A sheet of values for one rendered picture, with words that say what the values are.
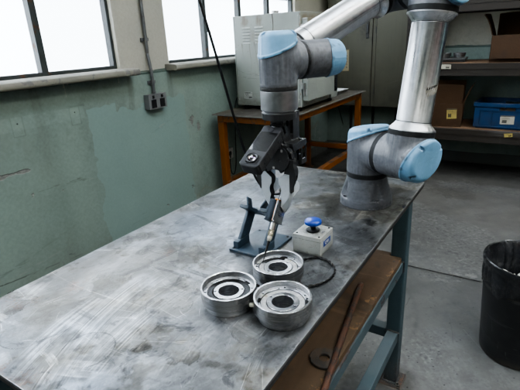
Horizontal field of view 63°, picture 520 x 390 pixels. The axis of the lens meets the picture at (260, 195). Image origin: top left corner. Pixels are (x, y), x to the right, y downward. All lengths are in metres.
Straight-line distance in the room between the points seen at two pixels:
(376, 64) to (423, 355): 3.20
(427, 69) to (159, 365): 0.87
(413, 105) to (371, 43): 3.50
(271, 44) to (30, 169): 1.70
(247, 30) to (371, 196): 2.16
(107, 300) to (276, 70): 0.56
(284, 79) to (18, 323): 0.67
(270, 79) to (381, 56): 3.77
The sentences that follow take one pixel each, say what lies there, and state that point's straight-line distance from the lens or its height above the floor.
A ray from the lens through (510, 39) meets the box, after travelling 4.09.
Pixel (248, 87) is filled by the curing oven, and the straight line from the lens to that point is 3.23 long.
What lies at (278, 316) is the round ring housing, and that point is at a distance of 0.74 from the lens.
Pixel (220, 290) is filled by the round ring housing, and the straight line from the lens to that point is 0.84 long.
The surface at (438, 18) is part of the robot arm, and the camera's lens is 1.14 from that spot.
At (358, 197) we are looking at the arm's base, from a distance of 1.24.
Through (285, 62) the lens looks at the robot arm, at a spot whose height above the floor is 1.23.
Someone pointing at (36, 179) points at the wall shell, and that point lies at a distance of 2.36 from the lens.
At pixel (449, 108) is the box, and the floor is 0.61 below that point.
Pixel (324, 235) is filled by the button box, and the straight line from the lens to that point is 0.99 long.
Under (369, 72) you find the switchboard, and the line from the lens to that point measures 4.62.
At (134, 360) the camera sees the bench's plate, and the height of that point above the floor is 0.80.
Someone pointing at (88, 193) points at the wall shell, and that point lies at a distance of 2.54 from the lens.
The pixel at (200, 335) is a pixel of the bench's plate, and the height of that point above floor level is 0.80.
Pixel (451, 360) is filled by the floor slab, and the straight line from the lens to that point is 2.03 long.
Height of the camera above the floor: 1.27
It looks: 20 degrees down
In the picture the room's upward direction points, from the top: 3 degrees counter-clockwise
